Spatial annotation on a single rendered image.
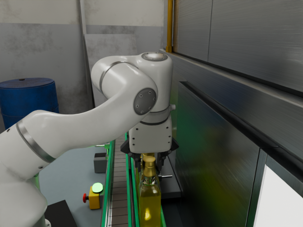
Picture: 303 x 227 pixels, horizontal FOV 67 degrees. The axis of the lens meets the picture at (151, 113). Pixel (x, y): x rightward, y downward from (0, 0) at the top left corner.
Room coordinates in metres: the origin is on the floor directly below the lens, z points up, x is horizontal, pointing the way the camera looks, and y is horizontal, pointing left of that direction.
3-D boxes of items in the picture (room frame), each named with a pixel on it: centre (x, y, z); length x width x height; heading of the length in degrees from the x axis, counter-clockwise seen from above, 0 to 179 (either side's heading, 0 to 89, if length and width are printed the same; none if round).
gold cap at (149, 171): (0.51, 0.01, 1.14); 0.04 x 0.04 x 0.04
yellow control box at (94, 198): (0.82, 0.24, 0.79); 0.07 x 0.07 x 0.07; 7
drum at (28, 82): (2.64, 1.47, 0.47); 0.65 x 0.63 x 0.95; 36
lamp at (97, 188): (0.82, 0.23, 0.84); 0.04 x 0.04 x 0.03
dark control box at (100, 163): (1.10, 0.27, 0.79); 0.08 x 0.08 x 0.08; 7
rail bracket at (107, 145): (0.99, 0.24, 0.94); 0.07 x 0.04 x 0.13; 97
